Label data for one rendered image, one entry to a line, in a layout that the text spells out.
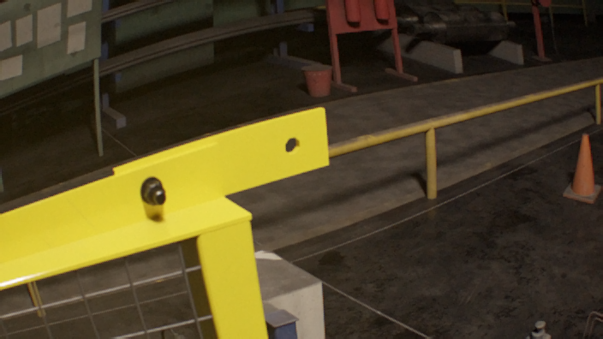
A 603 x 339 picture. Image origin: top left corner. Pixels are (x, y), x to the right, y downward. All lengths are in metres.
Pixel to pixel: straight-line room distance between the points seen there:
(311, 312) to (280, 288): 0.13
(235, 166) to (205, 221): 0.07
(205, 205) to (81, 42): 6.09
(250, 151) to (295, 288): 1.65
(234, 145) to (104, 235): 0.15
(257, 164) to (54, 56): 6.01
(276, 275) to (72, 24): 4.65
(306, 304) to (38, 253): 1.79
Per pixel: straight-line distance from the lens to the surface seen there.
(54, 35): 6.63
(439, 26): 9.17
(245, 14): 10.77
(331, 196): 5.50
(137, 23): 9.42
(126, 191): 0.64
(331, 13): 7.98
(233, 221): 0.64
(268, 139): 0.70
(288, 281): 2.37
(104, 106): 8.44
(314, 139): 0.72
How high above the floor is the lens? 2.05
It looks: 21 degrees down
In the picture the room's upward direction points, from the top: 5 degrees counter-clockwise
